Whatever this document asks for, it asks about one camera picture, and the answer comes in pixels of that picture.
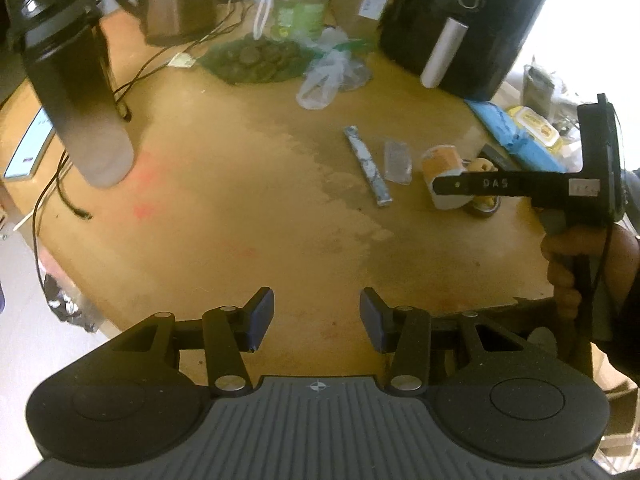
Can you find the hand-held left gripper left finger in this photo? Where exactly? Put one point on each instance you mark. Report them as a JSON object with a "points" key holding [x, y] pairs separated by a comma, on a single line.
{"points": [[262, 315]]}

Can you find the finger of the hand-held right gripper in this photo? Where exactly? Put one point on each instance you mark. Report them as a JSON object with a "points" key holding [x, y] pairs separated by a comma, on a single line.
{"points": [[480, 183]]}

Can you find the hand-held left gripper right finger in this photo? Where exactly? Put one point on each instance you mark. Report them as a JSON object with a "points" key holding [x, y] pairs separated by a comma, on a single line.
{"points": [[371, 317]]}

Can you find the white orange cup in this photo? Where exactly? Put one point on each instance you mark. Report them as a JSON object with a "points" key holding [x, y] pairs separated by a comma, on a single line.
{"points": [[442, 160]]}

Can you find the person's right forearm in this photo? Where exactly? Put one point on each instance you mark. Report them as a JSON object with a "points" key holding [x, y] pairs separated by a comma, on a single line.
{"points": [[622, 350]]}

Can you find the person's right hand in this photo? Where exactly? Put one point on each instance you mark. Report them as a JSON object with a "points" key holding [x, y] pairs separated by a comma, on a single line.
{"points": [[617, 270]]}

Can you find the small black case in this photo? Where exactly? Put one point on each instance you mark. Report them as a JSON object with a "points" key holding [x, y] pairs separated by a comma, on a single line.
{"points": [[495, 155]]}

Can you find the blue packet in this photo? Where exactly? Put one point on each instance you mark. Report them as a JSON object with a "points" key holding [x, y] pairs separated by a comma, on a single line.
{"points": [[492, 120], [545, 157]]}

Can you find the yellow wipes packet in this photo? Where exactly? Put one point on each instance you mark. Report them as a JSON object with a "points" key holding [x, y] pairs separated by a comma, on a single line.
{"points": [[535, 125]]}

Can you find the small clear packet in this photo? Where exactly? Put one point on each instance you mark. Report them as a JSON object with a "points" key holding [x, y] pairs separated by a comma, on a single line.
{"points": [[398, 162]]}

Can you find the metal bowl with utensils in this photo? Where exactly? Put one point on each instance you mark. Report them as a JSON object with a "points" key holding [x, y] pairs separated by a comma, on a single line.
{"points": [[537, 90]]}

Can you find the silver stick packet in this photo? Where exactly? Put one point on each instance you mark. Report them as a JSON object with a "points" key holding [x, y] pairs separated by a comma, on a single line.
{"points": [[367, 165]]}

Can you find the black air fryer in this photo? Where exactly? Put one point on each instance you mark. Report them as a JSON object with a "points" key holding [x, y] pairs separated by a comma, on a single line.
{"points": [[500, 35]]}

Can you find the clear plastic bag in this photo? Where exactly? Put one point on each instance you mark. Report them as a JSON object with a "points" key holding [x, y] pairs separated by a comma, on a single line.
{"points": [[320, 80]]}

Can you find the dark crumpled bag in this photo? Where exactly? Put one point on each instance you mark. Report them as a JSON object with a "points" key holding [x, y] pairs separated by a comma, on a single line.
{"points": [[70, 305]]}

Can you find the green labelled tub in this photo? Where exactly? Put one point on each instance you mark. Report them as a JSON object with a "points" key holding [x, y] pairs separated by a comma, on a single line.
{"points": [[300, 17]]}

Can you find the green net bag of fruit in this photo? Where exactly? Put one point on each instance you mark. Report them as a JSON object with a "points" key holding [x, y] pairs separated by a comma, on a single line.
{"points": [[255, 60]]}

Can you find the white flat device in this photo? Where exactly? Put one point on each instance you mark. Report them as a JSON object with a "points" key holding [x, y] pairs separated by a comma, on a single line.
{"points": [[30, 150]]}

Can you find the dark frosted bottle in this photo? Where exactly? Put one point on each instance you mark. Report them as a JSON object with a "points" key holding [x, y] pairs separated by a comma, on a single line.
{"points": [[75, 90]]}

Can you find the steel electric kettle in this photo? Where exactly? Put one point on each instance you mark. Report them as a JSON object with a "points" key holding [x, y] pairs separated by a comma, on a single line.
{"points": [[175, 5]]}

